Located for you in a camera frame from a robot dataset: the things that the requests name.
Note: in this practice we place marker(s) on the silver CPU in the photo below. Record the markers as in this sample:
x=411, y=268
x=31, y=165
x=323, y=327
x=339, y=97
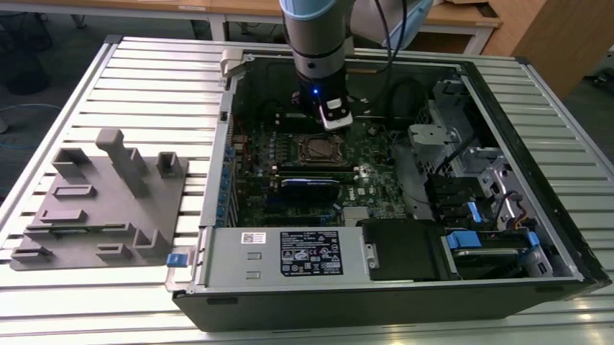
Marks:
x=318, y=147

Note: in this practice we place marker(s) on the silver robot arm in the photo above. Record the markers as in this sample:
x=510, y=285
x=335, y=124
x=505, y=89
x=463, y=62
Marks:
x=316, y=36

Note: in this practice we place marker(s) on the CPU socket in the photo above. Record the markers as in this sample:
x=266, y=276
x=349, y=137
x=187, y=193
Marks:
x=302, y=160

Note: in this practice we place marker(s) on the grey case release latch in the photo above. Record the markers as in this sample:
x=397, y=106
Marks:
x=230, y=57

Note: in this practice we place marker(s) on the green RAM stick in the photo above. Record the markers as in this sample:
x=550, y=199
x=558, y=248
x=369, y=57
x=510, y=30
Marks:
x=316, y=176

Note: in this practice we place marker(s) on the black graphics card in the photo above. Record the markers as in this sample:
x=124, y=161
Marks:
x=308, y=190

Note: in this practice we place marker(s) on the green motherboard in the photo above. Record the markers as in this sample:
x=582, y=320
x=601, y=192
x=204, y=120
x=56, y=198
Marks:
x=379, y=201

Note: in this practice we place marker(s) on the wooden desk white legs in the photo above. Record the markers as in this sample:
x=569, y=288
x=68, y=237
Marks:
x=96, y=4
x=461, y=19

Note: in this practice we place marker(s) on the silver chipset heatsink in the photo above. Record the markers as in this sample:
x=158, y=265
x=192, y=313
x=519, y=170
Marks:
x=357, y=212

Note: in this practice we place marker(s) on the blue disk bay clip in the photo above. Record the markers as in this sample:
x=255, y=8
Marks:
x=531, y=239
x=474, y=212

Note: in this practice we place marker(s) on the wooden cabinet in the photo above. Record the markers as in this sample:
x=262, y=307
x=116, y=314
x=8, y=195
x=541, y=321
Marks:
x=551, y=36

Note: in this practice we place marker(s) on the silver power supply unit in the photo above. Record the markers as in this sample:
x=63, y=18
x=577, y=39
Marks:
x=230, y=266

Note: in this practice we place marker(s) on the hard disk in blue carrier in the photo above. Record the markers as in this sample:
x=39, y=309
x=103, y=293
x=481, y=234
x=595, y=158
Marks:
x=461, y=240

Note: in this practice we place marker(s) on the blue case latch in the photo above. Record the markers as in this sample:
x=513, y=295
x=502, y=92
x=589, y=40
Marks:
x=176, y=261

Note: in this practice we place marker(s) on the grey parts rack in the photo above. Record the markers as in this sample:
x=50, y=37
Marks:
x=110, y=223

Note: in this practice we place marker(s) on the black PC case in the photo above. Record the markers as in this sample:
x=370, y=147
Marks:
x=383, y=309

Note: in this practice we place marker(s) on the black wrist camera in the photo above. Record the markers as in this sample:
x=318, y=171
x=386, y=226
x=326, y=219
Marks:
x=295, y=97

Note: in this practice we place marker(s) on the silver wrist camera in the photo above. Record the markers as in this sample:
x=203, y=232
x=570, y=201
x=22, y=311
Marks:
x=335, y=115

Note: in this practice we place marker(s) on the silver metal bracket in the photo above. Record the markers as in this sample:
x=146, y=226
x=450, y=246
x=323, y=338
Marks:
x=431, y=134

